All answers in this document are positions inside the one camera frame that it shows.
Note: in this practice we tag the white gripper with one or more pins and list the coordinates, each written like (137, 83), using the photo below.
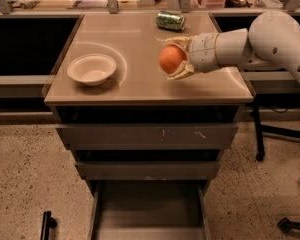
(203, 53)

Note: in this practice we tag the orange fruit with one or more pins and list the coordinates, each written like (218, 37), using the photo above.
(170, 58)

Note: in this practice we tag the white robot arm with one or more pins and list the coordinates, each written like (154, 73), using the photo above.
(272, 40)

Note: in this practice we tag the grey drawer cabinet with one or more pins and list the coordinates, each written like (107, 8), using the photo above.
(139, 93)

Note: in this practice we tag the grey top drawer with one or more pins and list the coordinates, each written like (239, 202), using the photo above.
(147, 136)

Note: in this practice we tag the grey drawer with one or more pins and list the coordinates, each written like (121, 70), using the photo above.
(149, 210)
(157, 170)
(147, 136)

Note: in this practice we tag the grey middle drawer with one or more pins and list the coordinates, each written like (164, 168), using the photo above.
(157, 170)

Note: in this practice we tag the grey bottom drawer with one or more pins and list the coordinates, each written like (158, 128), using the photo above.
(149, 210)

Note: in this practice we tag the green soda can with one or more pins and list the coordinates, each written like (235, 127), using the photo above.
(170, 20)

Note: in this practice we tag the white paper bowl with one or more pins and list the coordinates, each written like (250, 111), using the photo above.
(91, 69)

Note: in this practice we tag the black table leg with caster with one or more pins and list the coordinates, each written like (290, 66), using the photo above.
(258, 130)

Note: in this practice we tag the black chair base leg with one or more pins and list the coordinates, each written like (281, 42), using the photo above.
(286, 225)

